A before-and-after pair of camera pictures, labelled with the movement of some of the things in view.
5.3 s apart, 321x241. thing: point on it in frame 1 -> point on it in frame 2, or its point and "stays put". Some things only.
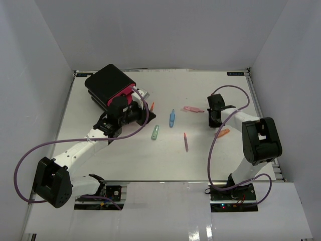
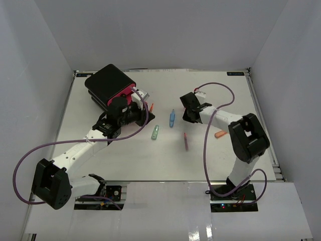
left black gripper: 142,113 stays put
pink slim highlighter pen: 186,142 stays put
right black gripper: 211,124 -> 186,118
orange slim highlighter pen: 152,106 stays put
